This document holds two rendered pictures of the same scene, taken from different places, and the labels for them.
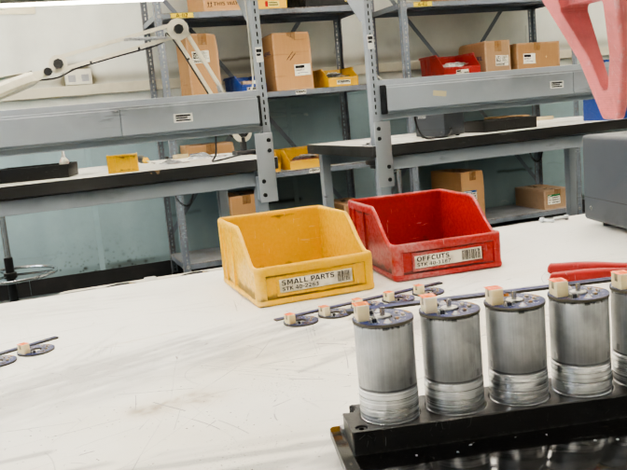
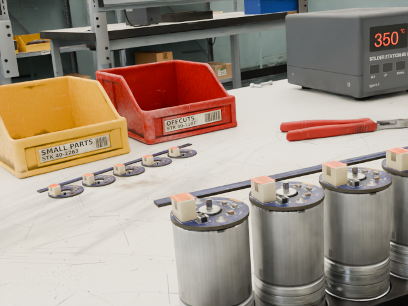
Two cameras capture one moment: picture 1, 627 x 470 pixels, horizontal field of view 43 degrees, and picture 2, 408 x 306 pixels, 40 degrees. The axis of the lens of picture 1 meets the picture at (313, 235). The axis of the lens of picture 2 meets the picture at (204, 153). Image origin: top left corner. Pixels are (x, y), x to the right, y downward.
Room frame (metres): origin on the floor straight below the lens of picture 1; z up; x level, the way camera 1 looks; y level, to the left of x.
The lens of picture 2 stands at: (0.15, 0.02, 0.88)
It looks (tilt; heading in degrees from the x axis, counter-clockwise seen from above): 16 degrees down; 345
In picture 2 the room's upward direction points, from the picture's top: 4 degrees counter-clockwise
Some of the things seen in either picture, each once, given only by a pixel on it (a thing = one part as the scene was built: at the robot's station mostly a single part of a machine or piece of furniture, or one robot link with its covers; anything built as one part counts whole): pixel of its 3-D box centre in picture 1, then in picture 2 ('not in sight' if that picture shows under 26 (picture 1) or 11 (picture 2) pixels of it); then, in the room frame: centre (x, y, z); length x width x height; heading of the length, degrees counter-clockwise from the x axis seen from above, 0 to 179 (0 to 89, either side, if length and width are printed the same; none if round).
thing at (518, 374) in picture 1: (517, 357); (354, 241); (0.32, -0.08, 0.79); 0.02 x 0.02 x 0.05
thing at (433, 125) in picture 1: (439, 124); (142, 16); (3.10, -0.53, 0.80); 0.15 x 0.12 x 0.10; 38
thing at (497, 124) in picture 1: (499, 124); (186, 16); (3.22, -0.79, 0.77); 0.24 x 0.16 x 0.04; 108
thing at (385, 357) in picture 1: (386, 374); (214, 281); (0.31, -0.03, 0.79); 0.02 x 0.02 x 0.05
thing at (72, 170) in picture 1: (36, 172); not in sight; (2.69, 0.91, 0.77); 0.24 x 0.16 x 0.04; 95
